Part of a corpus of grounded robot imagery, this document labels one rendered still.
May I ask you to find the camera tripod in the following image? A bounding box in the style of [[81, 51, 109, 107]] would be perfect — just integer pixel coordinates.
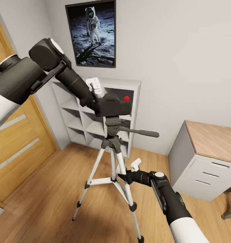
[[72, 115, 160, 243]]

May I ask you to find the digital camera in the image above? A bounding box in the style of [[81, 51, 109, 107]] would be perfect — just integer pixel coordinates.
[[94, 92, 131, 117]]

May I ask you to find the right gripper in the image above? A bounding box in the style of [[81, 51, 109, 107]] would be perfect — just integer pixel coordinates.
[[118, 169, 145, 185]]

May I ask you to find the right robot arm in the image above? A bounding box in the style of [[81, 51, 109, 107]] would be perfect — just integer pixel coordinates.
[[118, 158, 209, 243]]

